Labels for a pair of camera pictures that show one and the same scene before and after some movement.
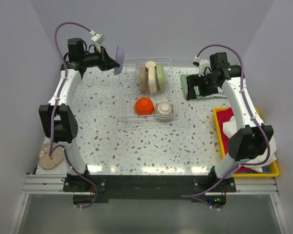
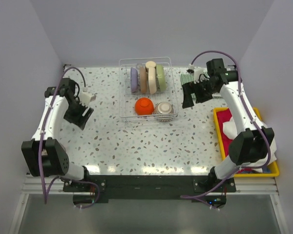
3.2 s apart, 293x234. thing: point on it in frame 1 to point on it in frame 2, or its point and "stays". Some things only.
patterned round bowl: (164, 111) stays
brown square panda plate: (143, 80) stays
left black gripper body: (102, 65) to (74, 113)
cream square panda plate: (152, 80) stays
